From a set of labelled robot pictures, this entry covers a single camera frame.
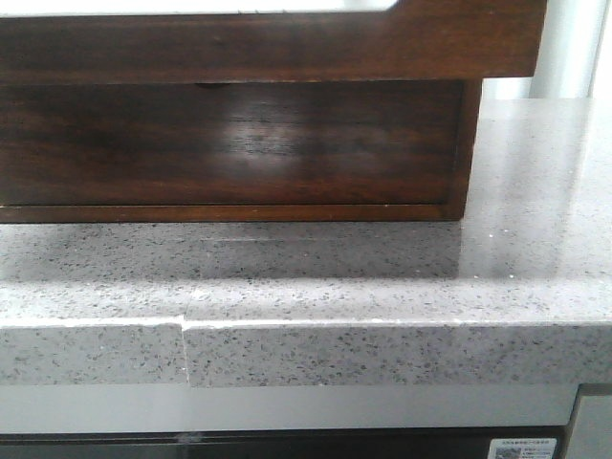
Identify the white QR code sticker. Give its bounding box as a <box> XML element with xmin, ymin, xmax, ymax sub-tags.
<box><xmin>487</xmin><ymin>438</ymin><xmax>557</xmax><ymax>459</ymax></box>

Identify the dark wooden drawer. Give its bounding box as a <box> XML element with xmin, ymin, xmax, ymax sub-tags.
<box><xmin>0</xmin><ymin>78</ymin><xmax>466</xmax><ymax>208</ymax></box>
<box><xmin>1</xmin><ymin>1</ymin><xmax>547</xmax><ymax>85</ymax></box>

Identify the grey pleated curtain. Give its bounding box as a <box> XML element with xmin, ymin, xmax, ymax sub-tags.
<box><xmin>480</xmin><ymin>0</ymin><xmax>612</xmax><ymax>101</ymax></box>

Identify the black appliance under counter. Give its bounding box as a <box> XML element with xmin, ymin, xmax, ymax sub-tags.
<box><xmin>1</xmin><ymin>426</ymin><xmax>566</xmax><ymax>458</ymax></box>

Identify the dark wooden drawer cabinet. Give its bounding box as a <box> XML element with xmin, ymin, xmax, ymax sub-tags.
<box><xmin>0</xmin><ymin>76</ymin><xmax>484</xmax><ymax>224</ymax></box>

